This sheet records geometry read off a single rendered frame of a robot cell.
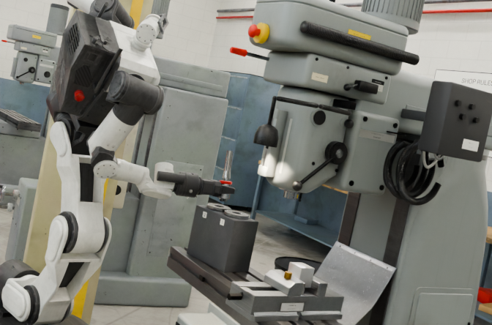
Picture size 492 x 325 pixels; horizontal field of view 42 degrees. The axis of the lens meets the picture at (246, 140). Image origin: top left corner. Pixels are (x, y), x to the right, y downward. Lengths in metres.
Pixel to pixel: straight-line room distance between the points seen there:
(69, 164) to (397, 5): 1.20
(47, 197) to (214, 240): 1.45
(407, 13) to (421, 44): 5.61
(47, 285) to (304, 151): 1.04
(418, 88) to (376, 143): 0.24
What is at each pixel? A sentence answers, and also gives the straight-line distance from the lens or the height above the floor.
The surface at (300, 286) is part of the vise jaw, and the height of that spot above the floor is 1.06.
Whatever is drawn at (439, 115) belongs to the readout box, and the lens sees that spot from 1.92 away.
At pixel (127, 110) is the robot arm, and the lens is 2.01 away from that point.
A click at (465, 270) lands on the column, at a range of 2.41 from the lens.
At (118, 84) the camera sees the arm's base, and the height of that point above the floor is 1.53.
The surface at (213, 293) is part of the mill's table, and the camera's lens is 2.21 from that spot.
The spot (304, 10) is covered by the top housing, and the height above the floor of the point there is 1.84.
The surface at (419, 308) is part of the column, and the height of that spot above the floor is 1.00.
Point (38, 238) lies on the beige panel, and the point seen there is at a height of 0.63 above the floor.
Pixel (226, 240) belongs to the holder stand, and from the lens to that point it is 2.27.
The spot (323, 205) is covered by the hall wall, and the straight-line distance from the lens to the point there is 8.55.
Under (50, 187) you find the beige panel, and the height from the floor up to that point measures 0.91.
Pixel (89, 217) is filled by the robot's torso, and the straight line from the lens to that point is 2.27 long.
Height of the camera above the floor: 1.54
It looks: 3 degrees down
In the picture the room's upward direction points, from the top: 12 degrees clockwise
